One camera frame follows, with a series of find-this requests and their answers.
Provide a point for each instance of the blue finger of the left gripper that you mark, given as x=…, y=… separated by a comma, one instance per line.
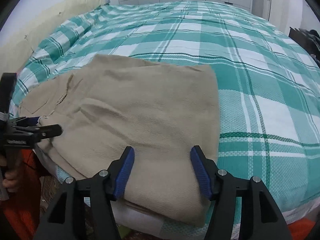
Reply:
x=40, y=132
x=24, y=121

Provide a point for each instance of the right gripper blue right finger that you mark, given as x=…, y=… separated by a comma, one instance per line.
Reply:
x=261, y=218

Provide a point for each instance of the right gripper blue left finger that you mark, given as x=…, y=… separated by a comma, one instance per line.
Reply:
x=65, y=216

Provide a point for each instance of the beige khaki pants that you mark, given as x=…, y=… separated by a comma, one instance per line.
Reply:
x=161, y=110

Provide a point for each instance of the person left hand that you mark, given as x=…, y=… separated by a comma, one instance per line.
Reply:
x=12, y=178

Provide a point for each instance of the cream padded headboard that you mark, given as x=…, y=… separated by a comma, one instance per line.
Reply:
x=21, y=45

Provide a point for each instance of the teal plaid bed cover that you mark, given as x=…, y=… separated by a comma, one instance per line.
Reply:
x=268, y=84

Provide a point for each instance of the dark clothes pile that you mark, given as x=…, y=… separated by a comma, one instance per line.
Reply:
x=312, y=43

